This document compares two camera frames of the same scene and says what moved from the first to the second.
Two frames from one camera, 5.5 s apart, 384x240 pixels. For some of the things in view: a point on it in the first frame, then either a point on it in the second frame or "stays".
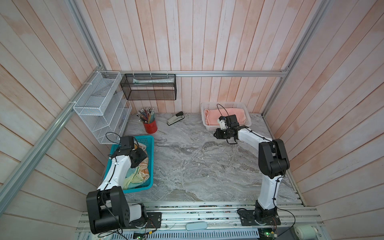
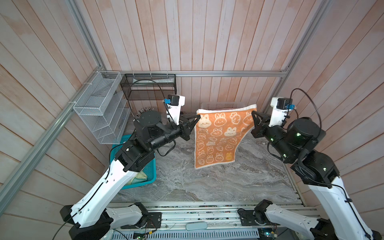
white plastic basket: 245,105 stays
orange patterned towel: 144,168 → 217,131
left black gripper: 142,154 → 186,127
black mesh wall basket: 149,86 stays
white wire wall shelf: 106,109 stays
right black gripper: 217,134 → 259,128
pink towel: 211,116 → 202,111
